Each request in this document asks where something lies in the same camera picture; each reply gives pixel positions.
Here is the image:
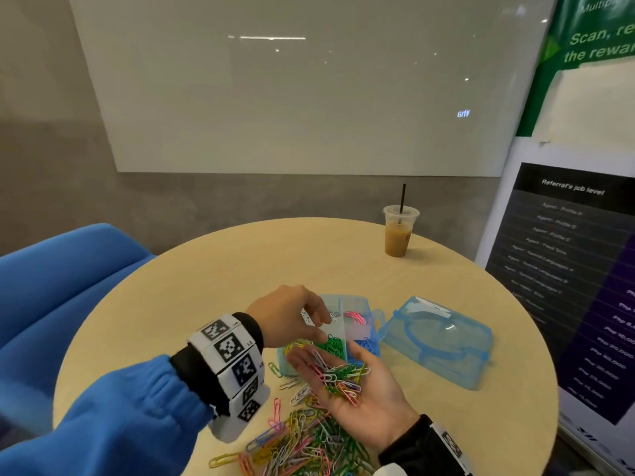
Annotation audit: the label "person's right hand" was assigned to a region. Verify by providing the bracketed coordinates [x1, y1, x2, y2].
[286, 340, 422, 454]

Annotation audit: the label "person's left hand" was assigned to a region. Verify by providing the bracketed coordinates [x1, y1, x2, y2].
[246, 284, 333, 350]

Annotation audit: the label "handful of assorted paper clips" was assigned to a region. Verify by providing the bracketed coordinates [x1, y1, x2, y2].
[286, 337, 371, 407]

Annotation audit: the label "bunch of green paper clips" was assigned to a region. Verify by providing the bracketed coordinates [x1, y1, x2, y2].
[317, 337, 349, 358]

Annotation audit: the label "blue compartment organizer box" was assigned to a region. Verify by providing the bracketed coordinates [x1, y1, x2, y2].
[278, 295, 386, 377]

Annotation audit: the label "pile of coloured paper clips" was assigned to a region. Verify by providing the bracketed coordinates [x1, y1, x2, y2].
[208, 386, 373, 476]

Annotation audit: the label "person's left forearm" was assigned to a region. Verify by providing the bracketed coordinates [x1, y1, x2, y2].
[0, 312, 264, 476]

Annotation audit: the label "blue transparent box lid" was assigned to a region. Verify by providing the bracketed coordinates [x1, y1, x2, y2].
[380, 296, 495, 391]

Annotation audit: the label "left wrist marker band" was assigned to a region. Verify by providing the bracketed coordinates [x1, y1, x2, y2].
[189, 314, 264, 417]

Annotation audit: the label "wrist marker band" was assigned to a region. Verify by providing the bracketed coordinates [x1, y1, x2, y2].
[189, 314, 264, 417]
[429, 421, 476, 476]

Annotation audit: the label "right wrist marker band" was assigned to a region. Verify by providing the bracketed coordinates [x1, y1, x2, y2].
[429, 421, 476, 476]

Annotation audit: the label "round wooden table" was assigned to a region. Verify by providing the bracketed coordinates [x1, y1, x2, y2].
[52, 217, 560, 476]

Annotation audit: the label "iced coffee plastic cup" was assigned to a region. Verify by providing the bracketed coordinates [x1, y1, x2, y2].
[383, 205, 421, 258]

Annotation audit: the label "blue upholstered chair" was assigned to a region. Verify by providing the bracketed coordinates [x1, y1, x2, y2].
[0, 223, 157, 437]

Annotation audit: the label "standing poster banner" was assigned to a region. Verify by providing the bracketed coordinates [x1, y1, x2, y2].
[476, 0, 635, 462]

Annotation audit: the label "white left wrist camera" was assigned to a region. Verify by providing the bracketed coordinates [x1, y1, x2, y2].
[208, 383, 271, 444]

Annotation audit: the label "white wall board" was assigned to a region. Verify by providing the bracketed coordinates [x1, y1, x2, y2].
[67, 0, 559, 177]

